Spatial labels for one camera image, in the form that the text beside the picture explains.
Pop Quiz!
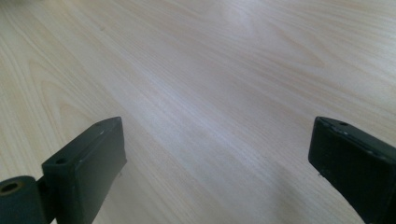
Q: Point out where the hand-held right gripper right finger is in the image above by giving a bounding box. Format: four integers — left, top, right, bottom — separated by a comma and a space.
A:
307, 116, 396, 224

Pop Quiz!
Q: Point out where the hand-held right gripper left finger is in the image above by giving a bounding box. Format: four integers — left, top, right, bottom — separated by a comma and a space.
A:
41, 116, 128, 224

